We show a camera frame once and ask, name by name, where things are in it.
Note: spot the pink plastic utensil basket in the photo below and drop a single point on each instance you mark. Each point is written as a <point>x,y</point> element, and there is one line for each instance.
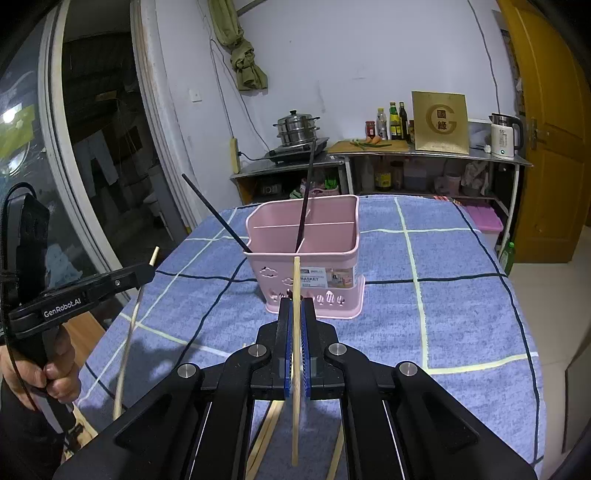
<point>323,263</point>

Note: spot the cooking oil bottle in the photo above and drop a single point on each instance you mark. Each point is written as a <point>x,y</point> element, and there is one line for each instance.
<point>382,177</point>

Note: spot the pale hanging garment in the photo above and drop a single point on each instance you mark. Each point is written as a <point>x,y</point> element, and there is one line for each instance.
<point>97,154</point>

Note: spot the dark sauce bottle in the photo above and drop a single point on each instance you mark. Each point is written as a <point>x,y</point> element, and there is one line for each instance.
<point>403,122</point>

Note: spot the steel steamer pot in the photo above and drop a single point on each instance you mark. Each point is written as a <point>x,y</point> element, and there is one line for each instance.
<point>295,129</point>

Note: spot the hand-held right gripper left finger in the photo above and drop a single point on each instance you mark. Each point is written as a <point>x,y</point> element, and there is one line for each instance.
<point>288,350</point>

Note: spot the white sliding door frame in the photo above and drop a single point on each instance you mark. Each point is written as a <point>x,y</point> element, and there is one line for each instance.
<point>152,115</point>

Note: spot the clear bottle white label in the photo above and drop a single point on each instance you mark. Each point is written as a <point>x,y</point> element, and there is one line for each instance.
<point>382,127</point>

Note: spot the black chopstick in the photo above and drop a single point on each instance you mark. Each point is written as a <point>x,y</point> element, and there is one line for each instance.
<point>217,214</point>
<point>305,198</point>

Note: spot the steel kitchen table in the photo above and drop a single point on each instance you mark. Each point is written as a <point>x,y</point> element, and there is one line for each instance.
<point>286,170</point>
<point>438,156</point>

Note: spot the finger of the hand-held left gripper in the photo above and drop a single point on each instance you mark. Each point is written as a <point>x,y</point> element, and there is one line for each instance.
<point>134,276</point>

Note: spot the person's left hand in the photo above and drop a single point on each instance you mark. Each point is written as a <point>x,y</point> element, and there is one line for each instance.
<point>62,378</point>

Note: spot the gold square board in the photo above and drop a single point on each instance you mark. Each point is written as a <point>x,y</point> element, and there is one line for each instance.
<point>438,122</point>

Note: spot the grey storage container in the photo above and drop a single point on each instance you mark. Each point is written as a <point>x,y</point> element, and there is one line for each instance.
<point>415,177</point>

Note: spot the green onion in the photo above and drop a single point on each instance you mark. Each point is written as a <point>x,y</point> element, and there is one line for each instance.
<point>369,144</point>

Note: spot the white electric kettle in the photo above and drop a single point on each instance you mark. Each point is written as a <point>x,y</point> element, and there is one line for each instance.
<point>501,138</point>

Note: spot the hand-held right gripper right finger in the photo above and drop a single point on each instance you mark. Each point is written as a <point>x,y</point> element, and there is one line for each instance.
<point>305,350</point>

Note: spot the pink cup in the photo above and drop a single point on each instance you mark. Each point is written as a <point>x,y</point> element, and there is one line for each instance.
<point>453,183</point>

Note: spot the green plastic bottle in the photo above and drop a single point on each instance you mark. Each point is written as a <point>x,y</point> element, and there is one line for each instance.
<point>508,261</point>

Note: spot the wooden cutting board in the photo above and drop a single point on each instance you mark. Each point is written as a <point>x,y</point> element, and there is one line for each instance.
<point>341,147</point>

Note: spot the green hanging cloth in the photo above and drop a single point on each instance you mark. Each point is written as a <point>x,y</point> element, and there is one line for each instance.
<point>244,60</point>

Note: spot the beige power strip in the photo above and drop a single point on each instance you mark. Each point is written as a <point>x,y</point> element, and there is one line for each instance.
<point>234,157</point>

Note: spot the pink storage box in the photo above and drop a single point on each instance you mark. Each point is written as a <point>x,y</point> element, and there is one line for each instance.
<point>485,221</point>

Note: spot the black induction cooker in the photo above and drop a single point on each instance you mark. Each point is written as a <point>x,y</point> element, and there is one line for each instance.
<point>286,155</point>

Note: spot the yellow label sauce bottle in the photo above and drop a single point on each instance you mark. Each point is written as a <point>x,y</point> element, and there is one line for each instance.
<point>395,124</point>

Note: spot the white wall switch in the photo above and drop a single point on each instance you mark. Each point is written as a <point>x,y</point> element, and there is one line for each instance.
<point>195,94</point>

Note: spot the white toilet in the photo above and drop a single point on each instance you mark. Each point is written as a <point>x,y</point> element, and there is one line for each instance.
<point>151,203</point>

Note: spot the red sauce jar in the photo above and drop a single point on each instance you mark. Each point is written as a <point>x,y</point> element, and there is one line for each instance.
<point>370,130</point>

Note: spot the yellow wooden door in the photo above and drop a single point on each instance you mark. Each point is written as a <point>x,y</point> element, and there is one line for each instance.
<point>554,138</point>

